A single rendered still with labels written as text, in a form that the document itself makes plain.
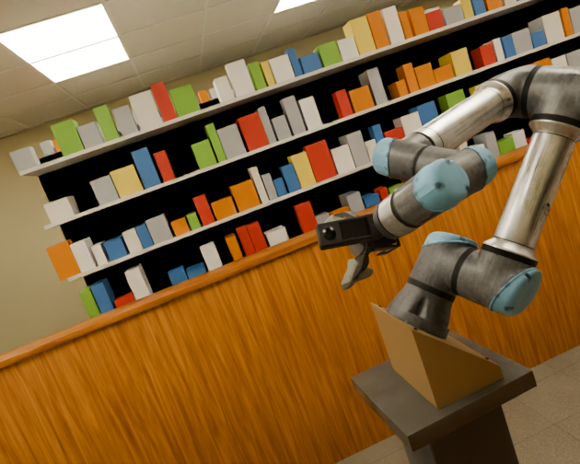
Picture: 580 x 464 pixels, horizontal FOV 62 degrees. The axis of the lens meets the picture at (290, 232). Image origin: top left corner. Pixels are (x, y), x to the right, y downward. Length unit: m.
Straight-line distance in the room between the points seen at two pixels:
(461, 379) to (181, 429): 1.62
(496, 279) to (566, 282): 1.95
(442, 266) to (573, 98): 0.43
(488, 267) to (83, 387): 1.86
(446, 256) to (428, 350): 0.22
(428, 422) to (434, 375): 0.10
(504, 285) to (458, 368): 0.21
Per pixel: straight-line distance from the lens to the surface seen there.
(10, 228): 5.77
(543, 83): 1.17
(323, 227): 0.87
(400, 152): 0.91
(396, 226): 0.83
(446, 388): 1.13
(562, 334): 3.09
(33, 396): 2.49
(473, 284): 1.11
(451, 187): 0.76
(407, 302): 1.14
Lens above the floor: 1.57
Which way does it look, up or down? 10 degrees down
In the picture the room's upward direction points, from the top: 20 degrees counter-clockwise
